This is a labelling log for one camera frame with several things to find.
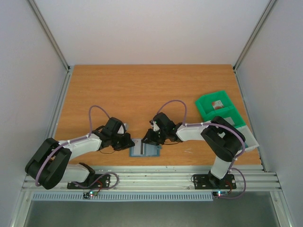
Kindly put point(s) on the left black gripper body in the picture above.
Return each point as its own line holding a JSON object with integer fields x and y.
{"x": 113, "y": 138}

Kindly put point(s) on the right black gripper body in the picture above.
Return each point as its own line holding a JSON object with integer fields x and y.
{"x": 151, "y": 136}

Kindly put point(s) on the blue card holder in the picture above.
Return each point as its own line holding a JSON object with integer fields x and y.
{"x": 144, "y": 150}

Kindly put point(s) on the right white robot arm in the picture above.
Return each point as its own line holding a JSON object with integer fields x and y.
{"x": 224, "y": 140}

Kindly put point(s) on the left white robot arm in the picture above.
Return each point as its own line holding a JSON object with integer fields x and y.
{"x": 50, "y": 163}

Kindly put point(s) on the red white card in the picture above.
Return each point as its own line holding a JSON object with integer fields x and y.
{"x": 217, "y": 105}

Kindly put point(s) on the grey card in bin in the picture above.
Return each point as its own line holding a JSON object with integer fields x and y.
{"x": 230, "y": 121}

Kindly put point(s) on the green bin far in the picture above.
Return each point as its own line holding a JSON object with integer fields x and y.
{"x": 209, "y": 103}

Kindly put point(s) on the left circuit board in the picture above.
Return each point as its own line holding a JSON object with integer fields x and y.
{"x": 91, "y": 194}

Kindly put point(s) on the circuit board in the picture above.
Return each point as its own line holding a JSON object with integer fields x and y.
{"x": 91, "y": 194}
{"x": 218, "y": 194}

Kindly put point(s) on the right circuit board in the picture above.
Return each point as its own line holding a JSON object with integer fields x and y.
{"x": 218, "y": 194}

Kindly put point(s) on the white tray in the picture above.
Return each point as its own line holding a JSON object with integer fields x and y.
{"x": 250, "y": 142}

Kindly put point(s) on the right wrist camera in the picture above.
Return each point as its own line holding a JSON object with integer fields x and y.
{"x": 155, "y": 127}

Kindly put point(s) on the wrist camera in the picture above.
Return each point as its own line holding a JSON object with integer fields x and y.
{"x": 123, "y": 128}
{"x": 155, "y": 127}

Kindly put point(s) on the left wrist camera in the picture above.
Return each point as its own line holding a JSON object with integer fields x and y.
{"x": 123, "y": 128}

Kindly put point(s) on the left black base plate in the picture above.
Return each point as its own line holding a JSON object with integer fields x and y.
{"x": 104, "y": 180}

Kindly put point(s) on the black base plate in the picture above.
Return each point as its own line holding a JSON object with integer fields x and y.
{"x": 104, "y": 180}
{"x": 205, "y": 181}

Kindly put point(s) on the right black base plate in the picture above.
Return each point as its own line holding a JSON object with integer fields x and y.
{"x": 205, "y": 181}

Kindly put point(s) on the grey slotted cable duct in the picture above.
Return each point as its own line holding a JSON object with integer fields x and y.
{"x": 123, "y": 196}

